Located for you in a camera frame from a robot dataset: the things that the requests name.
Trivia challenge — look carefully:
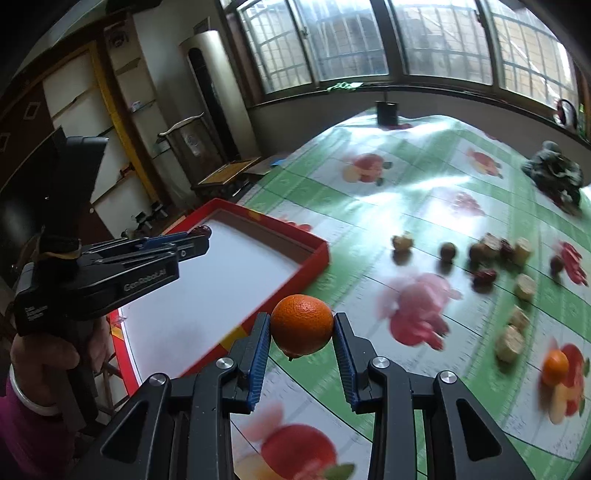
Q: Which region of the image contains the red jujube date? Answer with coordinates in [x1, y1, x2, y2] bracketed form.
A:
[190, 225, 211, 238]

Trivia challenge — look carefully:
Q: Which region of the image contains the orange fruit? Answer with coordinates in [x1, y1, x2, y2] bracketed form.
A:
[270, 294, 334, 360]

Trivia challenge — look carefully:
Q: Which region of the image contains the left hand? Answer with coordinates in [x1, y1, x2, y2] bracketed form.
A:
[10, 317, 110, 407]

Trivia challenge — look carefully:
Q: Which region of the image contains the red shallow box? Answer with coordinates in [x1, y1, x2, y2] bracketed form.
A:
[109, 199, 329, 395]

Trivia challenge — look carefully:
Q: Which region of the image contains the beige chunk far left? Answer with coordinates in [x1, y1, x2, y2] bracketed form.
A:
[392, 232, 415, 253]

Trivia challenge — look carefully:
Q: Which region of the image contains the beige chunk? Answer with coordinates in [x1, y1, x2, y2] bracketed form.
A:
[392, 232, 415, 253]
[512, 237, 533, 267]
[508, 305, 530, 334]
[480, 232, 501, 259]
[514, 274, 537, 302]

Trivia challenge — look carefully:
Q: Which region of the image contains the fruit print tablecloth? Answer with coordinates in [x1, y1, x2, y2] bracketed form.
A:
[242, 111, 590, 479]

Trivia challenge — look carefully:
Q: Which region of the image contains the brown round longan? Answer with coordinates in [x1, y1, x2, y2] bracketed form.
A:
[439, 242, 457, 263]

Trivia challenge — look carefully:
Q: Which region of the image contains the red date on table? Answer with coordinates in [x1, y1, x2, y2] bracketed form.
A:
[473, 269, 498, 287]

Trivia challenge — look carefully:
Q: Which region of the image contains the white standing air conditioner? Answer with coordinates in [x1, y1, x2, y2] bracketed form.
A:
[180, 30, 259, 161]

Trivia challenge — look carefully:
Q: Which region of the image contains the beige chunk lowest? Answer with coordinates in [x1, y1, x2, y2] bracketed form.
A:
[495, 325, 525, 364]

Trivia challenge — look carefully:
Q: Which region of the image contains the beige chunk lower upper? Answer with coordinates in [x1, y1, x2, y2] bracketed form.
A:
[508, 305, 530, 334]

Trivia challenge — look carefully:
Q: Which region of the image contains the beige chunk middle right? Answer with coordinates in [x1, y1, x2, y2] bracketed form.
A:
[514, 274, 537, 302]

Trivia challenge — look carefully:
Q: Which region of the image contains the dark red date top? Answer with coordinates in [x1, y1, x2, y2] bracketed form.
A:
[499, 239, 514, 261]

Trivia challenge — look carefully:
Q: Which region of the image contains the beige chunk top right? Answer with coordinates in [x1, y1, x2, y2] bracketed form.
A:
[512, 237, 533, 267]

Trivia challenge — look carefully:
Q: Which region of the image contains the small orange on table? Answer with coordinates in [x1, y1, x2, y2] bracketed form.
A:
[541, 349, 570, 387]

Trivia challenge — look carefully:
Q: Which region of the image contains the dark round fruit right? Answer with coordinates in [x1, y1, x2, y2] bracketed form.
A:
[549, 255, 565, 276]

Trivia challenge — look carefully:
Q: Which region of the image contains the black pen holder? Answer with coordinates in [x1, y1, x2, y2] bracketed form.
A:
[376, 91, 399, 128]

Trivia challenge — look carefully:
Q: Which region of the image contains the dark green leafy vegetable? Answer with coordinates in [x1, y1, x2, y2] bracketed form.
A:
[521, 140, 584, 209]

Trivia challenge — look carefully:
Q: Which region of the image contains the red white helmet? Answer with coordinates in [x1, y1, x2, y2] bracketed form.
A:
[556, 98, 578, 131]

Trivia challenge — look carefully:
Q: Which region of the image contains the silver bracelet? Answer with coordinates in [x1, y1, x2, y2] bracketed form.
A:
[8, 363, 61, 417]

